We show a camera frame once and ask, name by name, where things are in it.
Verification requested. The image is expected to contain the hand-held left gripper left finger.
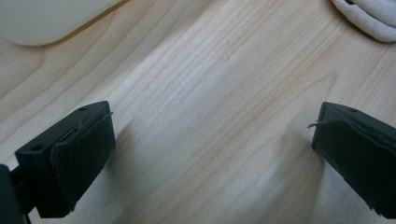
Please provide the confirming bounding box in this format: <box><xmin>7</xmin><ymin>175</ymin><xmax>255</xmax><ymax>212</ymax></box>
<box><xmin>14</xmin><ymin>100</ymin><xmax>117</xmax><ymax>219</ymax></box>

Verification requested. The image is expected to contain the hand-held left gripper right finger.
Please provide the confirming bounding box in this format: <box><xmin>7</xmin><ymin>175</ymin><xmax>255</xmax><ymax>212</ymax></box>
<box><xmin>307</xmin><ymin>101</ymin><xmax>396</xmax><ymax>219</ymax></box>

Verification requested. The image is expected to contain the pale knitted sock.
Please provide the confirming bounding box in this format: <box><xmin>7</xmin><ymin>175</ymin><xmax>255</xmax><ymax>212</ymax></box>
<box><xmin>331</xmin><ymin>0</ymin><xmax>396</xmax><ymax>44</ymax></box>

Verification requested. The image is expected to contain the white divided storage box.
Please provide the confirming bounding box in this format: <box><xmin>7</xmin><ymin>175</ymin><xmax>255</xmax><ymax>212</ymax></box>
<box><xmin>0</xmin><ymin>0</ymin><xmax>124</xmax><ymax>48</ymax></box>

